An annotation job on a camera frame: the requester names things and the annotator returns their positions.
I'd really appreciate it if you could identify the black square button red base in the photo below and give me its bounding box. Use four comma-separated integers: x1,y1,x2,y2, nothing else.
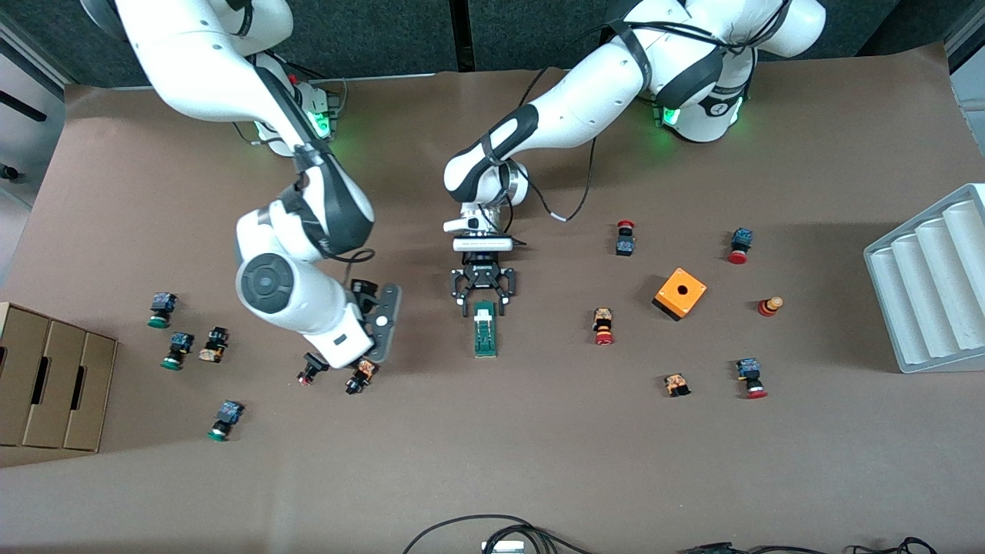
296,352,331,386

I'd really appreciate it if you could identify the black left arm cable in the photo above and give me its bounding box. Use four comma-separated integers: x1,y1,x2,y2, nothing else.
523,131,601,224

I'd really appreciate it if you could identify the green load switch white handle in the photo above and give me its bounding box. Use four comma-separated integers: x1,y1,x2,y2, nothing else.
472,302,499,359

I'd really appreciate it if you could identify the right arm base cable bundle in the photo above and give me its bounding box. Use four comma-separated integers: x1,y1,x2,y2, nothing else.
291,65,349,116

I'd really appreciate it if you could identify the black selector with orange block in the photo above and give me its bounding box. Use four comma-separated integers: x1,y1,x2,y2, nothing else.
345,359,378,395

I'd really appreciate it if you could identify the green pushbutton with blue block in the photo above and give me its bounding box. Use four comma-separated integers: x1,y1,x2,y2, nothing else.
160,332,195,371
207,400,245,442
147,292,178,329

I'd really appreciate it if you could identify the orange button enclosure box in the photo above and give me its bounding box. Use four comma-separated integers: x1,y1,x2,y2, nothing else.
653,267,707,322

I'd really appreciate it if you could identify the black tangled cable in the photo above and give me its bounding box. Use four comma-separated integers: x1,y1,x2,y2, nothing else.
846,536,940,554

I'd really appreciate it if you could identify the grey ridged plastic tray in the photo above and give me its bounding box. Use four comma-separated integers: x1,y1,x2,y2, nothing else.
863,183,985,375

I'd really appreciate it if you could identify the black looped table cable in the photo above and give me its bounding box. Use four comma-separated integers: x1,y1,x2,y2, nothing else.
402,514,595,554

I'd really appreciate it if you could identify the brown cardboard divider box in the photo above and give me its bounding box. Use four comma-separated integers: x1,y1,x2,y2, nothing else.
0,302,119,452

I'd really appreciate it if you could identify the black cable with plug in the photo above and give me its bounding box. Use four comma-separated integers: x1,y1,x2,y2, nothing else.
679,542,847,554

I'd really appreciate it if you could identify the grey metal frame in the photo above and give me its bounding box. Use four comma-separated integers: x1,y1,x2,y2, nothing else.
943,14,985,101

